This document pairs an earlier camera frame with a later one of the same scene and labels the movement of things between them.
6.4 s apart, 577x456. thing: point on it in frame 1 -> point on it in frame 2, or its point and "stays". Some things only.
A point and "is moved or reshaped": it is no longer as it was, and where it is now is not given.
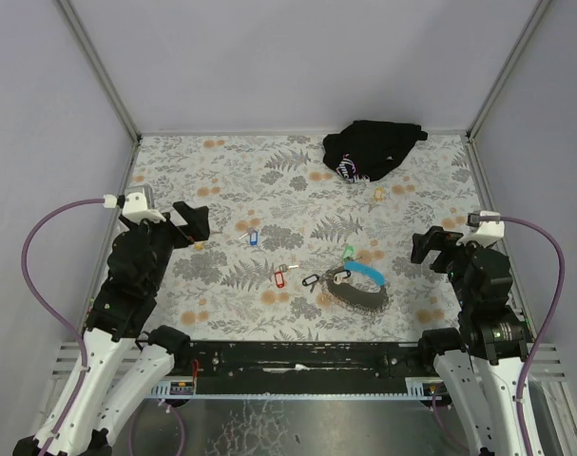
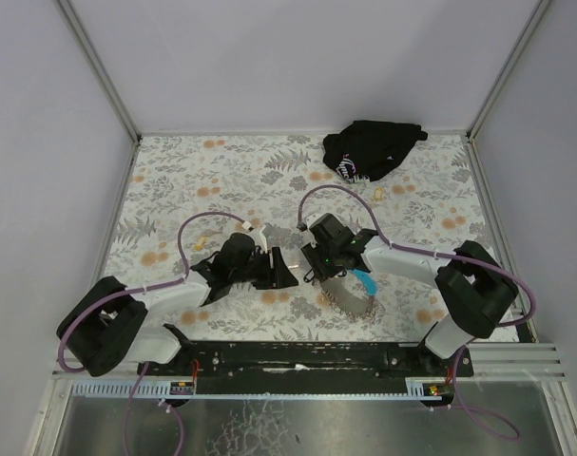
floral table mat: (294, 253) stays
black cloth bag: (367, 150) stays
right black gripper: (440, 248) -> (314, 258)
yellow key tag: (378, 194) stays
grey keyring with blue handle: (368, 303) is moved or reshaped
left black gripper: (172, 230) -> (267, 274)
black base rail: (304, 367) stays
